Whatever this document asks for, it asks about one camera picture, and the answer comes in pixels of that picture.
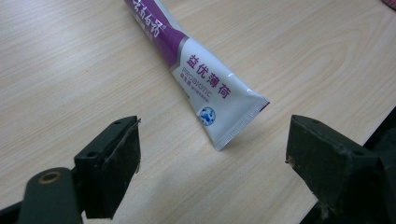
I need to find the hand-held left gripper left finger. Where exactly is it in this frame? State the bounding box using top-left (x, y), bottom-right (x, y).
top-left (74, 115), bottom-right (142, 220)

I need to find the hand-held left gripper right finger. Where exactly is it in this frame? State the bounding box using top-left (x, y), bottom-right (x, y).
top-left (285, 114), bottom-right (390, 217)

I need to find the white and purple toothpaste tube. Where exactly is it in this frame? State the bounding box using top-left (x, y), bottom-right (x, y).
top-left (123, 0), bottom-right (271, 152)

